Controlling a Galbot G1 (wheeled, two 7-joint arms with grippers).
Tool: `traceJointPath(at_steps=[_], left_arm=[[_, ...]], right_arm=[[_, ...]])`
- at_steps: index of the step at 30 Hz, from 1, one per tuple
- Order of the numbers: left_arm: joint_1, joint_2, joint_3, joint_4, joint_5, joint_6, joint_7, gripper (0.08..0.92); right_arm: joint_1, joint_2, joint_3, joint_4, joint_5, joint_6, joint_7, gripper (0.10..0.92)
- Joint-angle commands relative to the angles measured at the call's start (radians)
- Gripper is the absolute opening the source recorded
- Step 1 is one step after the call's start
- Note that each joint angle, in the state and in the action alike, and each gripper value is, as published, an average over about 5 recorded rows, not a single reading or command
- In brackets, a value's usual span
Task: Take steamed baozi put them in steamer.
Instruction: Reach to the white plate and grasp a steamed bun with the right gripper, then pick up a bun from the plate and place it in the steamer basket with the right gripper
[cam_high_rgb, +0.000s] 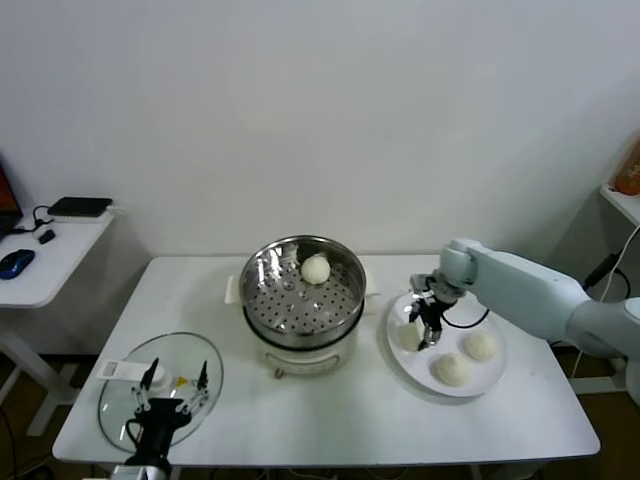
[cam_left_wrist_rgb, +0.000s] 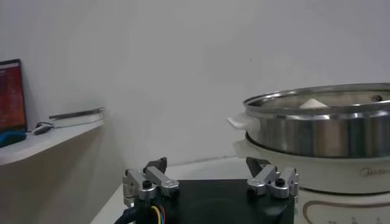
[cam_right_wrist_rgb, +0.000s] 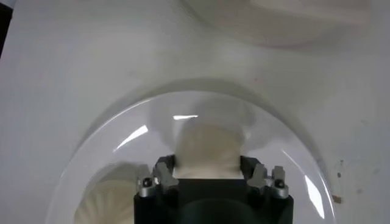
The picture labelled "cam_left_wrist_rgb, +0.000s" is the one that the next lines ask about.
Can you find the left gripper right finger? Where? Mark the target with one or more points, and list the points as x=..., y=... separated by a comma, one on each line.
x=286, y=182

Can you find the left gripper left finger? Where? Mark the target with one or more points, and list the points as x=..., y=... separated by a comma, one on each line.
x=137, y=182

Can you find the white steamed baozi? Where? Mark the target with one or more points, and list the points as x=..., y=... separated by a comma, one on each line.
x=314, y=104

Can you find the stainless steel steamer basket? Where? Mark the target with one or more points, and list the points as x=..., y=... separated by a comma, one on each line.
x=304, y=134

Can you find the white electric cooker base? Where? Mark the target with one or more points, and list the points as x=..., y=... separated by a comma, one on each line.
x=329, y=176

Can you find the flat white box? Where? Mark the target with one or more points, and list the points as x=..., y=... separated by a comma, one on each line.
x=79, y=121

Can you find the white side desk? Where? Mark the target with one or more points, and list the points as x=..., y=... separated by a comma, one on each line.
x=39, y=144

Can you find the laptop with red screen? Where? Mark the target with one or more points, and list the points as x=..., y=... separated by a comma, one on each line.
x=12, y=97

